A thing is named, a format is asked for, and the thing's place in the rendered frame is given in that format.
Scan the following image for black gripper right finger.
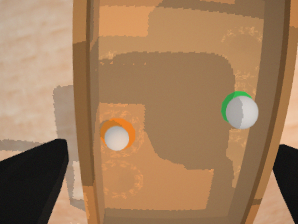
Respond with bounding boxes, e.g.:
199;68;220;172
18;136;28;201
272;144;298;224

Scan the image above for wooden ball maze tray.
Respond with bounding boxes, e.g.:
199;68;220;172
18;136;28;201
72;0;298;224

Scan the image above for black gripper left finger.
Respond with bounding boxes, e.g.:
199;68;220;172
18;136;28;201
0;139;69;224

